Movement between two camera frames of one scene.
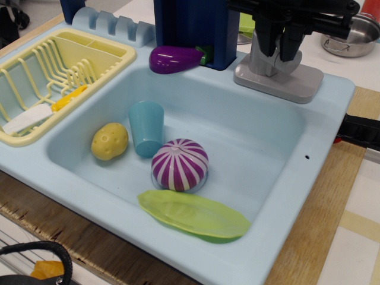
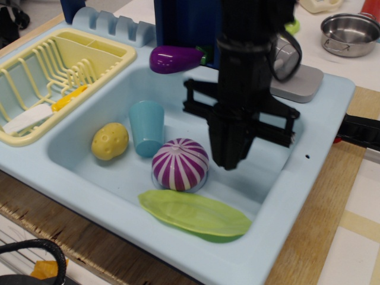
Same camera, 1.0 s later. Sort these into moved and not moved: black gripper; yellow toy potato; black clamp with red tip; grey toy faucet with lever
Moved: black gripper
Not moved: grey toy faucet with lever; black clamp with red tip; yellow toy potato
